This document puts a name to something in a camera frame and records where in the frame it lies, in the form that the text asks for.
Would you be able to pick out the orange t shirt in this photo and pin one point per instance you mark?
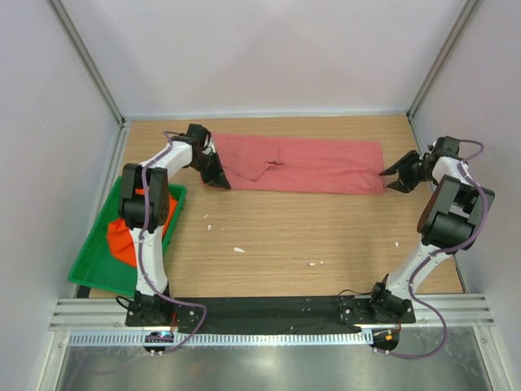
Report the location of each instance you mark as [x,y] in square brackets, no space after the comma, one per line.
[119,239]

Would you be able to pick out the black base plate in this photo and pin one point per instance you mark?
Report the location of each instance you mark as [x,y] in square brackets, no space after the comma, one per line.
[319,315]

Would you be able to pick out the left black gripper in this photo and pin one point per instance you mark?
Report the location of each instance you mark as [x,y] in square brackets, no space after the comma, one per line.
[217,177]

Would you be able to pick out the slotted white cable duct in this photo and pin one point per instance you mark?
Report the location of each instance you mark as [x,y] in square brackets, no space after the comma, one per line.
[151,338]

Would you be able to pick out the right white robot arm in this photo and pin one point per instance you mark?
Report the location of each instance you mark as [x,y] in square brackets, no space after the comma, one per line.
[451,222]

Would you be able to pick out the aluminium rail profile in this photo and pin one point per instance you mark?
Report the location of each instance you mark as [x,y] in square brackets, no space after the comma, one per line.
[458,310]

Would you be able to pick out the pink t shirt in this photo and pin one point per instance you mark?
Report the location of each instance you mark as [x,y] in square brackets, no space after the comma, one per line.
[311,165]

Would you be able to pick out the green plastic tray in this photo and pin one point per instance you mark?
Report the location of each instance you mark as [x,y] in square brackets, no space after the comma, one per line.
[95,267]

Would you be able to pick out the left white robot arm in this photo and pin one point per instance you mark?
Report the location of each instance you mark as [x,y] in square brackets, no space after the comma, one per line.
[144,208]

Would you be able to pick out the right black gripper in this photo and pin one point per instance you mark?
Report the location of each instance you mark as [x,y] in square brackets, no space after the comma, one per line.
[403,165]

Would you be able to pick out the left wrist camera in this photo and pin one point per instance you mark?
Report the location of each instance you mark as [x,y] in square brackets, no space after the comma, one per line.
[197,136]

